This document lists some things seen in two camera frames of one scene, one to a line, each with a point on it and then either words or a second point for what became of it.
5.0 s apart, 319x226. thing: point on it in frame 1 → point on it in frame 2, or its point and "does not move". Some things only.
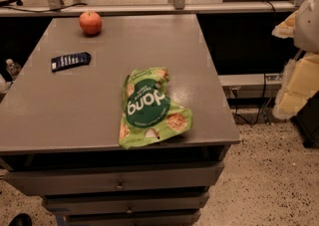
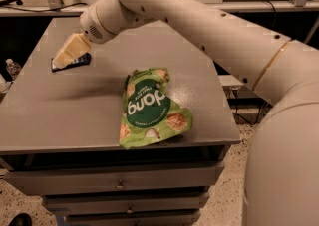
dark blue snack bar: [69, 61] does not move
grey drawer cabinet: [60, 129] does not move
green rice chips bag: [148, 112] does not move
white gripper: [308, 26] → [90, 25]
